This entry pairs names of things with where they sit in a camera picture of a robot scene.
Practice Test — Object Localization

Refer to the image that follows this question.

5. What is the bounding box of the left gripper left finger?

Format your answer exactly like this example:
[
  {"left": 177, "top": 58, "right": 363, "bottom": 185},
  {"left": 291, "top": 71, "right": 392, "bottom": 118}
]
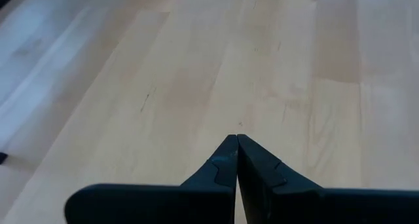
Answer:
[{"left": 64, "top": 134, "right": 239, "bottom": 224}]

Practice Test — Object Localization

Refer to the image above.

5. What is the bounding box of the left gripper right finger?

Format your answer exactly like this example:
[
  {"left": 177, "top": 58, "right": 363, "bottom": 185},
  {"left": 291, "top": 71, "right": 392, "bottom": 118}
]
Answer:
[{"left": 237, "top": 134, "right": 419, "bottom": 224}]

